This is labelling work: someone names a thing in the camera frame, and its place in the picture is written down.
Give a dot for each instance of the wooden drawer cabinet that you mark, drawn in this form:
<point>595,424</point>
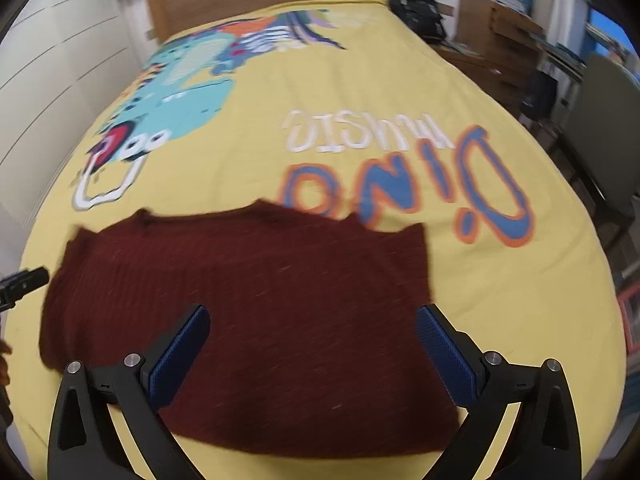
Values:
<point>494,47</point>

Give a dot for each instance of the white wardrobe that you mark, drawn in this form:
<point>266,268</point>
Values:
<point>62,63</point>

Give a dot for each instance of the grey green chair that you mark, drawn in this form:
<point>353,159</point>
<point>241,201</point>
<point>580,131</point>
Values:
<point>601,139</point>

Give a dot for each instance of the black backpack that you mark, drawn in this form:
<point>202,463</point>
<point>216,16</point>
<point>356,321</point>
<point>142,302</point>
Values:
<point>422,17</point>

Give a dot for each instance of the dark red knit sweater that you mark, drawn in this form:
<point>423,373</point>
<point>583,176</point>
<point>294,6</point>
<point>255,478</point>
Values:
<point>313,351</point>

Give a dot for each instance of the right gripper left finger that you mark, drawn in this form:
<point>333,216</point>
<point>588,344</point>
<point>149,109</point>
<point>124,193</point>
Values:
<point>84,443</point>

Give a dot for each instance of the person left hand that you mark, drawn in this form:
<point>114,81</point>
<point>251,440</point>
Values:
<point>6,414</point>

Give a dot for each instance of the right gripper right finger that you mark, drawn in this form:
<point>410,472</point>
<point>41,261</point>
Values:
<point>544,440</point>

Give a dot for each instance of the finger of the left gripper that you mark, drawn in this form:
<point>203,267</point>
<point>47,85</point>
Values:
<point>15,287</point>

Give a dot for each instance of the yellow dinosaur print bedspread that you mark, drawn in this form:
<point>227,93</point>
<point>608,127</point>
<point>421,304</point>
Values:
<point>334,108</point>

